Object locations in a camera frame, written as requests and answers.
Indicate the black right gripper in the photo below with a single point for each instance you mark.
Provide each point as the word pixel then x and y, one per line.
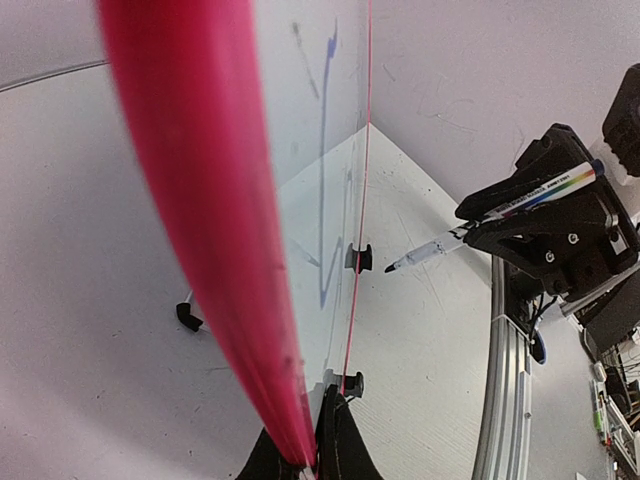
pixel 580 242

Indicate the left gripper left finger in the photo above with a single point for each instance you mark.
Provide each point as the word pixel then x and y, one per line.
pixel 265 462

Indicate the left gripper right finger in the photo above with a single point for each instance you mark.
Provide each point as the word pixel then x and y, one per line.
pixel 342 451

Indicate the whiteboard marker pen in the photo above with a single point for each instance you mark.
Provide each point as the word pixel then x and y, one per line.
pixel 450 242

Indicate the pink framed whiteboard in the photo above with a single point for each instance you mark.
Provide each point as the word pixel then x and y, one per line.
pixel 251 123

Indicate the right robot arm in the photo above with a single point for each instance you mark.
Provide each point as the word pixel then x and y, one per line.
pixel 566 223

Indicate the left black whiteboard stand clip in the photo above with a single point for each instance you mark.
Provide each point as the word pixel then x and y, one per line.
pixel 348 385

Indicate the black whiteboard stand clip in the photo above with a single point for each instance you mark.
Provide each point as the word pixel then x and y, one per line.
pixel 359 260
pixel 348 385

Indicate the right black whiteboard stand clip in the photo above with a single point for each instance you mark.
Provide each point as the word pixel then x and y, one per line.
pixel 359 260

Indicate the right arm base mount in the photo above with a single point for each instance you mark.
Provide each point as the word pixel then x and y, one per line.
pixel 526 305

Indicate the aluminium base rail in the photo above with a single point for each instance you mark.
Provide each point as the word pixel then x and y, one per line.
pixel 504 439

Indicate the whiteboard rear wire stand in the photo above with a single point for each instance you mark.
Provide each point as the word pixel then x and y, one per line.
pixel 185 316

